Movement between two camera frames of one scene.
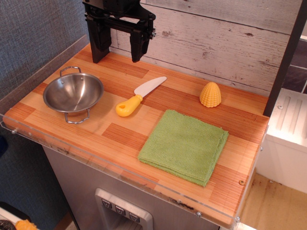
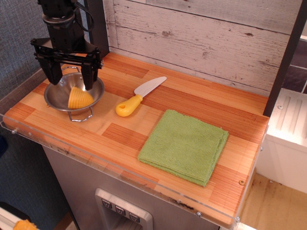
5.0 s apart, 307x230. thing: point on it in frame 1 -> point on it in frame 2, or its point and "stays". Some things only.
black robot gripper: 134,14 -> 67,44
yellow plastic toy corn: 210,95 -> 79,98
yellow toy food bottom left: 25,224 stays
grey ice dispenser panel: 118,214 stays
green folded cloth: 179,145 stays
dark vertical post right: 280,76 stays
